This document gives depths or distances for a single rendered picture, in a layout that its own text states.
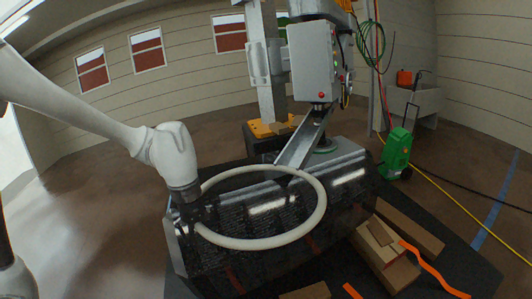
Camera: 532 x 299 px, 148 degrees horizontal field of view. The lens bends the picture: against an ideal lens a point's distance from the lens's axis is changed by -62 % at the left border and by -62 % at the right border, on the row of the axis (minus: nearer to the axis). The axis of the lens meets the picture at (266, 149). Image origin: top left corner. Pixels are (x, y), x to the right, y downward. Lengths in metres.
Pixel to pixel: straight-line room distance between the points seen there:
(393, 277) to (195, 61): 6.95
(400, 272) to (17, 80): 1.79
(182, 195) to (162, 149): 0.13
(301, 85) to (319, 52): 0.20
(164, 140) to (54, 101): 0.26
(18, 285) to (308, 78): 1.37
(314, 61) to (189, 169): 0.78
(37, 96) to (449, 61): 5.67
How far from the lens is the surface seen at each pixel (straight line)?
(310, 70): 1.03
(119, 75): 7.49
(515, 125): 5.21
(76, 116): 0.47
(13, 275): 0.73
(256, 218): 0.92
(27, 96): 0.44
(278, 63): 1.68
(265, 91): 1.78
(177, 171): 0.48
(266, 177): 0.97
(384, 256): 1.44
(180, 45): 7.03
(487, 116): 5.29
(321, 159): 1.09
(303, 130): 1.09
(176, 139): 0.47
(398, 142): 2.28
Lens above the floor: 1.35
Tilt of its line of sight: 25 degrees down
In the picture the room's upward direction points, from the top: 8 degrees counter-clockwise
